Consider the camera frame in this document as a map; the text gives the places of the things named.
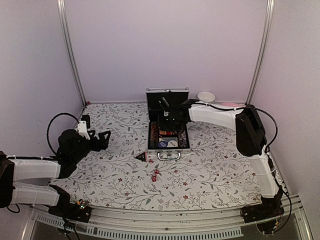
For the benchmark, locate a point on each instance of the aluminium frame post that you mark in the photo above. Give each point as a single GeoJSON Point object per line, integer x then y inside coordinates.
{"type": "Point", "coordinates": [267, 24]}
{"type": "Point", "coordinates": [62, 13]}

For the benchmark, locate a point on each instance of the left poker chip row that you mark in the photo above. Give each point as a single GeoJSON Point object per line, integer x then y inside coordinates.
{"type": "Point", "coordinates": [154, 130]}

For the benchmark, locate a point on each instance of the poker chip row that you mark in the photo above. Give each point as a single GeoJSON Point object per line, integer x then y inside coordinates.
{"type": "Point", "coordinates": [154, 130]}
{"type": "Point", "coordinates": [182, 139]}

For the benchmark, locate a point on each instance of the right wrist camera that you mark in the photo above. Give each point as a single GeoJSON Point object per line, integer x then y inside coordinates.
{"type": "Point", "coordinates": [165, 106]}

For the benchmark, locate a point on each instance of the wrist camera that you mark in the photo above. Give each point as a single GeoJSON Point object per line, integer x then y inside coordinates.
{"type": "Point", "coordinates": [83, 125]}
{"type": "Point", "coordinates": [165, 106]}

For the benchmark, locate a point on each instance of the pink plate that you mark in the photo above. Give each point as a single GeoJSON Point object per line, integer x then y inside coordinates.
{"type": "Point", "coordinates": [230, 104]}

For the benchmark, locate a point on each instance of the blue small blind chip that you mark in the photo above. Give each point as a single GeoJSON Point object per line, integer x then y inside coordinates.
{"type": "Point", "coordinates": [162, 144]}

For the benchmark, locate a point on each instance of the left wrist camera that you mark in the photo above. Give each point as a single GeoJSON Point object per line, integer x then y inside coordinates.
{"type": "Point", "coordinates": [83, 125]}

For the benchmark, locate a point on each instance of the red playing card deck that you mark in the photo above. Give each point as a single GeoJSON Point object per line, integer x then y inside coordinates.
{"type": "Point", "coordinates": [166, 133]}

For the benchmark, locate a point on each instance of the blue playing card deck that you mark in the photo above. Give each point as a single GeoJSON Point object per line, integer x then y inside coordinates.
{"type": "Point", "coordinates": [168, 139]}

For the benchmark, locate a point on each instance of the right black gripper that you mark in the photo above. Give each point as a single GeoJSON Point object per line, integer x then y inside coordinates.
{"type": "Point", "coordinates": [178, 126]}

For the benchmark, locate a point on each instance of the left aluminium frame post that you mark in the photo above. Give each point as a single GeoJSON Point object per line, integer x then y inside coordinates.
{"type": "Point", "coordinates": [62, 13]}

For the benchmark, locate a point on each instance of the aluminium poker case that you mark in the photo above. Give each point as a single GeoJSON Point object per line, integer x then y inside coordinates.
{"type": "Point", "coordinates": [168, 136]}

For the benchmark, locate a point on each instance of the triangular all in button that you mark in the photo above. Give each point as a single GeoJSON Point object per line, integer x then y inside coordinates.
{"type": "Point", "coordinates": [142, 157]}

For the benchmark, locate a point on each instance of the white dealer chip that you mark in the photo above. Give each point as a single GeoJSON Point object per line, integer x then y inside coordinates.
{"type": "Point", "coordinates": [172, 144]}

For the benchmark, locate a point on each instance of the front aluminium rail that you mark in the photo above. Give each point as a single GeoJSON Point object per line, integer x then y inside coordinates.
{"type": "Point", "coordinates": [211, 224]}

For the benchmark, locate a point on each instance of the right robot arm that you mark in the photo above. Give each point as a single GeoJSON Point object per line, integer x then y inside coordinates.
{"type": "Point", "coordinates": [250, 137]}

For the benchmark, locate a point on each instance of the white bowl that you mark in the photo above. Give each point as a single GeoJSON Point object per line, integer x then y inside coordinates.
{"type": "Point", "coordinates": [206, 96]}

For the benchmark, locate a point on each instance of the right aluminium frame post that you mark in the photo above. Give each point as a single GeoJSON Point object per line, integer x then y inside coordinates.
{"type": "Point", "coordinates": [267, 24]}

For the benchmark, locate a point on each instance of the floral table cloth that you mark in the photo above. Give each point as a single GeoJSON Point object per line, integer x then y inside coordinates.
{"type": "Point", "coordinates": [213, 174]}

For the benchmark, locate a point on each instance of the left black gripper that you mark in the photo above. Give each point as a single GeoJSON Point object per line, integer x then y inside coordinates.
{"type": "Point", "coordinates": [104, 144]}

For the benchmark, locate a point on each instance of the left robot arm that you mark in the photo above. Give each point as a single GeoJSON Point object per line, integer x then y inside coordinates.
{"type": "Point", "coordinates": [14, 171]}

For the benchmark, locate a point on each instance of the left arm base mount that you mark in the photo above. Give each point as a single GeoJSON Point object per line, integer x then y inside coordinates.
{"type": "Point", "coordinates": [78, 211]}

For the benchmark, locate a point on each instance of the right poker chip row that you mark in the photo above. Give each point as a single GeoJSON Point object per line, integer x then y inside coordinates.
{"type": "Point", "coordinates": [182, 139]}

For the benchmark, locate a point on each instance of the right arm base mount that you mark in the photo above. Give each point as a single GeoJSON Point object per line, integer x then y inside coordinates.
{"type": "Point", "coordinates": [269, 208]}

